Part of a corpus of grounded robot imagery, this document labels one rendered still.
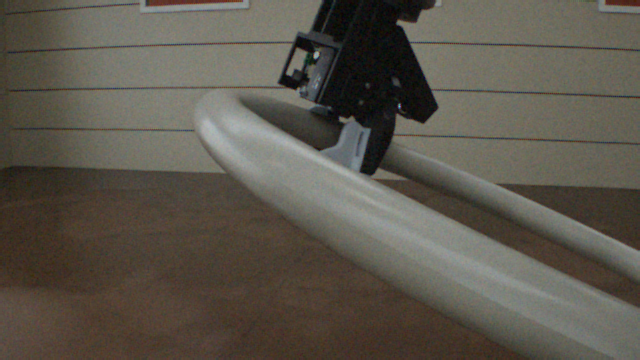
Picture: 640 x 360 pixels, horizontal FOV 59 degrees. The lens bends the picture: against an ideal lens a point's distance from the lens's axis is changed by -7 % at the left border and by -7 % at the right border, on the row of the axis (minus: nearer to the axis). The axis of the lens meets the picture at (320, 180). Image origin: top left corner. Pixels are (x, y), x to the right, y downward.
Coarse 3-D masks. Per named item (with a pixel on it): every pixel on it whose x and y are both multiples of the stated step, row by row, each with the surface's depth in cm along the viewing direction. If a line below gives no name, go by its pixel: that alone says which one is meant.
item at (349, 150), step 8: (344, 128) 53; (352, 128) 54; (360, 128) 54; (368, 128) 54; (344, 136) 53; (352, 136) 54; (360, 136) 54; (368, 136) 54; (336, 144) 53; (344, 144) 53; (352, 144) 54; (360, 144) 54; (328, 152) 52; (336, 152) 53; (344, 152) 53; (352, 152) 54; (360, 152) 54; (344, 160) 53; (352, 160) 54; (360, 160) 54; (368, 176) 54
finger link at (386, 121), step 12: (384, 108) 53; (396, 108) 54; (372, 120) 54; (384, 120) 53; (372, 132) 53; (384, 132) 53; (372, 144) 54; (384, 144) 53; (372, 156) 54; (360, 168) 54; (372, 168) 54
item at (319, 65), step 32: (352, 0) 52; (384, 0) 51; (320, 32) 52; (352, 32) 51; (384, 32) 54; (288, 64) 55; (320, 64) 51; (352, 64) 51; (384, 64) 55; (320, 96) 50; (352, 96) 52; (384, 96) 54
